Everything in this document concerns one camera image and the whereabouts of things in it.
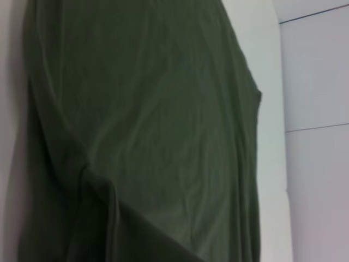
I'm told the dark green printed t-shirt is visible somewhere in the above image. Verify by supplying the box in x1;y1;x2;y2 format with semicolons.
15;0;264;262

